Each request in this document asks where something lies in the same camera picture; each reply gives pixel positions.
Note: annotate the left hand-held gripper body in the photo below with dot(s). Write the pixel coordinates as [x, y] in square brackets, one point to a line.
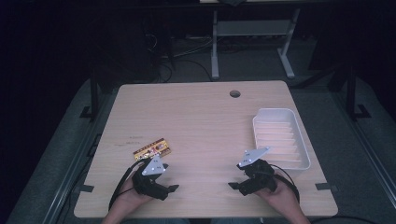
[148, 183]

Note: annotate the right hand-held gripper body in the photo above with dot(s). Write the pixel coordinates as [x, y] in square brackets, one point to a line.
[258, 177]

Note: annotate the person's left hand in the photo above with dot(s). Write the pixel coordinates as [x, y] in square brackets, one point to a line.
[132, 196]

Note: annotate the person's right hand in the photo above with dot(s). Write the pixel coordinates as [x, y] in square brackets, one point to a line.
[275, 196]

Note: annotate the yellow and red snack packet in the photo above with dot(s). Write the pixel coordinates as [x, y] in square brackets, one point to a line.
[152, 149]

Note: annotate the white ribbed plastic tray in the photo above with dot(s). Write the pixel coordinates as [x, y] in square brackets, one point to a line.
[280, 140]

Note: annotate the black metal stand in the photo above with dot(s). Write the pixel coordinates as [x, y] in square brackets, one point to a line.
[351, 93]
[93, 93]

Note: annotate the black table bracket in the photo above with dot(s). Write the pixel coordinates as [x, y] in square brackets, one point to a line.
[86, 188]
[323, 186]

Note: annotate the white metal desk frame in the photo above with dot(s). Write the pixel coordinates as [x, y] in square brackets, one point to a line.
[253, 28]

